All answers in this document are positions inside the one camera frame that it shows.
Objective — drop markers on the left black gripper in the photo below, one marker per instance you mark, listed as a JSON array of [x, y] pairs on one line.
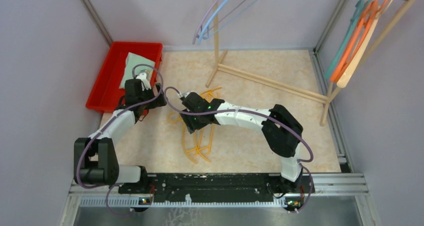
[[160, 101]]

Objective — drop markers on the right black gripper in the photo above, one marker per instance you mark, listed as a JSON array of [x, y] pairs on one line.
[[191, 125]]

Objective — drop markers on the lilac plastic hanger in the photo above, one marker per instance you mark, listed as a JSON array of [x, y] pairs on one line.
[[205, 16]]

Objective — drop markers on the light blue plastic hanger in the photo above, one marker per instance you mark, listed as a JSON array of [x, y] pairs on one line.
[[212, 16]]

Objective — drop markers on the beige plastic hanger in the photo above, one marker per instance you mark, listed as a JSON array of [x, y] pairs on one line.
[[352, 63]]

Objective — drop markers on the teal plastic hanger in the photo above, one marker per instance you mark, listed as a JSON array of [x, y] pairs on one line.
[[359, 7]]

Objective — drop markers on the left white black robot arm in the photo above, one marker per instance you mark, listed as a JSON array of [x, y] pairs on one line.
[[95, 161]]

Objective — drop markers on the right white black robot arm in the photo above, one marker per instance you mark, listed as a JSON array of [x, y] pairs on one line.
[[279, 127]]

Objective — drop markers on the light green folded cloth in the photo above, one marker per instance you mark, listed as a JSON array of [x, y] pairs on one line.
[[130, 62]]

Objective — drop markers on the red plastic tray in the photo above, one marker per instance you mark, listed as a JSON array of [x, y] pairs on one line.
[[106, 92]]

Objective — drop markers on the wooden clothes rack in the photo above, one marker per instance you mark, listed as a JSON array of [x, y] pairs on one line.
[[209, 27]]

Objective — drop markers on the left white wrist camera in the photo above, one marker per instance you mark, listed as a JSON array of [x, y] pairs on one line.
[[145, 83]]

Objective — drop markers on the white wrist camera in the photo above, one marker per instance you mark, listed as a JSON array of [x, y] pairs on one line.
[[145, 83], [184, 95]]

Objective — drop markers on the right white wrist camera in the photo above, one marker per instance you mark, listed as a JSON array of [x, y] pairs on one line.
[[184, 95]]

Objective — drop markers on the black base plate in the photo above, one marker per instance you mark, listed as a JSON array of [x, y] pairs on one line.
[[215, 188]]

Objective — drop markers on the aluminium frame rail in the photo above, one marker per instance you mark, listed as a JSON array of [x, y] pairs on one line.
[[326, 185]]

